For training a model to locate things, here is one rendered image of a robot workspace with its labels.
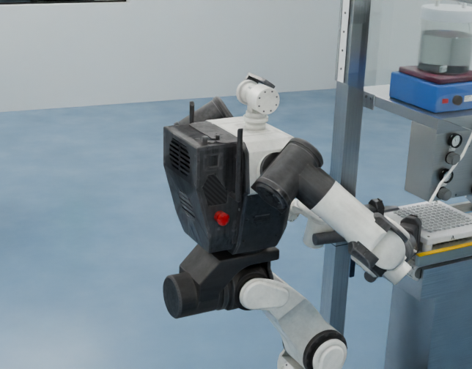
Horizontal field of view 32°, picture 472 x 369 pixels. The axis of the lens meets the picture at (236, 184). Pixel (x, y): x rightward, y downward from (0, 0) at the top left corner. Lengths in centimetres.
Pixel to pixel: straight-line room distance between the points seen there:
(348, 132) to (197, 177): 65
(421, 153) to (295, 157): 50
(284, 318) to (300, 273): 195
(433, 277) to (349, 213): 61
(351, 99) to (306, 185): 60
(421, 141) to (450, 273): 43
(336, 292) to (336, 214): 77
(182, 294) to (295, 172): 46
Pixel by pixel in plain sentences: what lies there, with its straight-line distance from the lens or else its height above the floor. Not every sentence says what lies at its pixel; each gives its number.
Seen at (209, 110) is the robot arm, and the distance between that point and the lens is 225.
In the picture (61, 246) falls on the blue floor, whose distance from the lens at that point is 451.
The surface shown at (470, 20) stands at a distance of 201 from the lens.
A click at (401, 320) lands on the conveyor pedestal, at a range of 271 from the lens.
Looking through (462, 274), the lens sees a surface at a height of 78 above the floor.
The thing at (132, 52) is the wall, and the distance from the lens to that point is 734.
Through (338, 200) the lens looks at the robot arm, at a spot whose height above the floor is 116.
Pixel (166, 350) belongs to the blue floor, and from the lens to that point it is 353.
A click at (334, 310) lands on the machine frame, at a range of 267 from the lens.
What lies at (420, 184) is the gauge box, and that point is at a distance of 229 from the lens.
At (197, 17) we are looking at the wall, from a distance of 749.
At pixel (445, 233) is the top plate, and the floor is 90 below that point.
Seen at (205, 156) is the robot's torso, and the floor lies 122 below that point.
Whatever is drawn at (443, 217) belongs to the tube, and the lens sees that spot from 256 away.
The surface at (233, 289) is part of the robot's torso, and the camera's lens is 217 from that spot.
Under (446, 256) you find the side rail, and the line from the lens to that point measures 245.
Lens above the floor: 182
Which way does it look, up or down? 20 degrees down
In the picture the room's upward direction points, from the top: 2 degrees clockwise
